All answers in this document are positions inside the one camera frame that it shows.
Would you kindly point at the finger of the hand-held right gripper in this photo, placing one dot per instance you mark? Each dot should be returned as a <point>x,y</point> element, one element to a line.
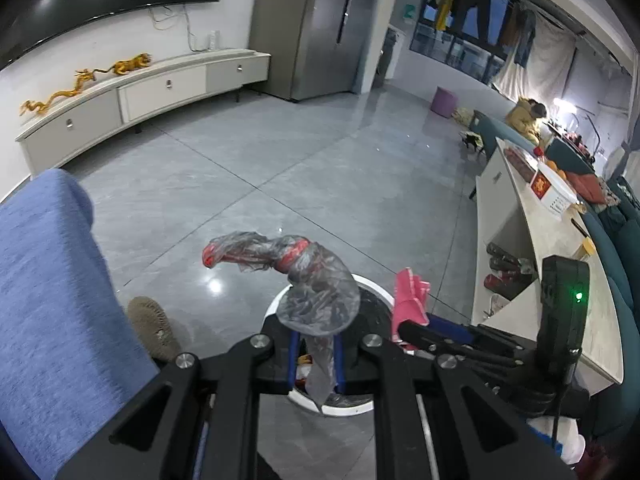
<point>460,329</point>
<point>425,337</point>

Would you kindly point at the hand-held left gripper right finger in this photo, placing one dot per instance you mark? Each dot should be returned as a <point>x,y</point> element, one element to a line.
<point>350,360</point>

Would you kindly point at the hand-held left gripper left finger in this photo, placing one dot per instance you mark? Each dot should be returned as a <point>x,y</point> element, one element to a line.
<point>280,360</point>

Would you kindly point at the pink wrapper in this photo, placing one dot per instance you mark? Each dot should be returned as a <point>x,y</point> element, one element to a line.
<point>410,305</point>

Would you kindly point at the white round trash bin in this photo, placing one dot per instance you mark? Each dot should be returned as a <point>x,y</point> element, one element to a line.
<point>375,312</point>

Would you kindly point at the clear plastic bag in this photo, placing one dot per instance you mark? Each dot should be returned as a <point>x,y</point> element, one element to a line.
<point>320,290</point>

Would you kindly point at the white plastic item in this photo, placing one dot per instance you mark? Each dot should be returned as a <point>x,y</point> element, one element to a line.
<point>496,305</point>

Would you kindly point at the small yellow packet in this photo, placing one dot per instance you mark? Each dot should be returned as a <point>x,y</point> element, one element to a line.
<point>589,249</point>

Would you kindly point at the dark can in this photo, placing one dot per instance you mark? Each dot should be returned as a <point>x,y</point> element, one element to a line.
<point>505,263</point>
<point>500,250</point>

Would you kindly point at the white coffee table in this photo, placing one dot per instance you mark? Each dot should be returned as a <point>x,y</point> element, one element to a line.
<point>550,230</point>

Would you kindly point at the white box with red label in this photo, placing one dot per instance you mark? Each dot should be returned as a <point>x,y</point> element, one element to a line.
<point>545,187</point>

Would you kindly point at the red cushion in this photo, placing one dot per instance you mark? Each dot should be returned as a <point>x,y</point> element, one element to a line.
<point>585,187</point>

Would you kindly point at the brown slipper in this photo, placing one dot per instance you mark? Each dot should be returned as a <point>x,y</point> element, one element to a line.
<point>150,325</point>

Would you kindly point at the orange fruit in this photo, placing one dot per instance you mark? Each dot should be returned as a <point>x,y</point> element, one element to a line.
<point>550,165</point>
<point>561,174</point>

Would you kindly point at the red patterned box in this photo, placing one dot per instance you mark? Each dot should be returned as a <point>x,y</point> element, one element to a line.
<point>520,162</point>

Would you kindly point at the small black object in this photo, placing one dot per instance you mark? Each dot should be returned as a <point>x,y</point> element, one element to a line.
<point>470,141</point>

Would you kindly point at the patterned cloth pile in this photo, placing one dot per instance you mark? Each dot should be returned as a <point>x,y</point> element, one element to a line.
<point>462,116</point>

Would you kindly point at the purple stool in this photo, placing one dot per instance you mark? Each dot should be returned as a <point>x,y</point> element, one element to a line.
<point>443,102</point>

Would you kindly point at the person's blue trousered leg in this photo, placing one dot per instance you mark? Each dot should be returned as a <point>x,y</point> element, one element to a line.
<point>50,285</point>

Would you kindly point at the white hanging sheet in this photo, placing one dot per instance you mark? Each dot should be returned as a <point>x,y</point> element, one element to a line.
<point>545,60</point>

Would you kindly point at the blue hanging garment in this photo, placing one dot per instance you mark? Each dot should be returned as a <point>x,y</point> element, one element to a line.
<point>525,40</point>

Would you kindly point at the large window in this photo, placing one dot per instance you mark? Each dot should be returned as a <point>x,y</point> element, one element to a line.
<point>430,45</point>

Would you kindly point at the white television cabinet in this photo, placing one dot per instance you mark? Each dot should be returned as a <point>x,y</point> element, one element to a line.
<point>165,90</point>

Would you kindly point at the dark hanging trousers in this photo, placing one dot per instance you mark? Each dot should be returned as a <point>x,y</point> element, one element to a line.
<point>470,5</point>

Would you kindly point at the yellow hanging garment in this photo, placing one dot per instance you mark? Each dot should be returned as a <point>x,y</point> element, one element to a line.
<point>442,5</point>

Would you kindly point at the white power strip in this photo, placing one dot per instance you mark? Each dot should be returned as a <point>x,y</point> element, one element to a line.
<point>213,40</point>

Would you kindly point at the golden tiger ornament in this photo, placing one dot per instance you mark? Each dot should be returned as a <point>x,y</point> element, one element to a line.
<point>131,65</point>

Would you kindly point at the grey refrigerator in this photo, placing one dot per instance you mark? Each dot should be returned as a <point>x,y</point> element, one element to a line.
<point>310,25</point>

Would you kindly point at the golden dragon ornament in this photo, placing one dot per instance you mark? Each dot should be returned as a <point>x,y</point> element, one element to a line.
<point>65,94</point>

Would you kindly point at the green wall sticker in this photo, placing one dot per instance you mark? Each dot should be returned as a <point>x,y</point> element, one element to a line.
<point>409,11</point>

